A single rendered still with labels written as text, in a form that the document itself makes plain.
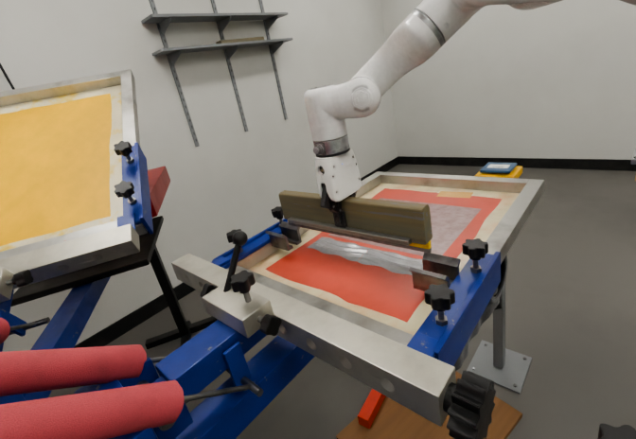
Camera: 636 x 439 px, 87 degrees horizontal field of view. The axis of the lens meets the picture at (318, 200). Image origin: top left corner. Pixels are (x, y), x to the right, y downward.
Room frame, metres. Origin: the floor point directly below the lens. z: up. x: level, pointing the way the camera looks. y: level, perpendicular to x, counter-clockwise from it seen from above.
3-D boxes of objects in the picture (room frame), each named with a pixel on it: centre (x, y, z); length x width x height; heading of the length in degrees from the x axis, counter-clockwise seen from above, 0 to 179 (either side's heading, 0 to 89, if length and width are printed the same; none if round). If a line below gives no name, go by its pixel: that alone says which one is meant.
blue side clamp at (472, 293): (0.48, -0.21, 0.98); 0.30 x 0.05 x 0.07; 135
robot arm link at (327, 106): (0.70, -0.09, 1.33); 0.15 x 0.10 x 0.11; 81
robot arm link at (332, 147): (0.71, -0.05, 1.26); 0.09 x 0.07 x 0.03; 134
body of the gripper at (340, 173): (0.71, -0.05, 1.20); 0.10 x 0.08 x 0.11; 134
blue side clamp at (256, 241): (0.88, 0.18, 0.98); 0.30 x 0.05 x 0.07; 135
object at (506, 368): (1.16, -0.68, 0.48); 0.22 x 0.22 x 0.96; 45
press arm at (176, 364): (0.46, 0.21, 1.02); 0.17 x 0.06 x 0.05; 135
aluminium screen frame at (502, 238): (0.85, -0.19, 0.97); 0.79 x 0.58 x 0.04; 135
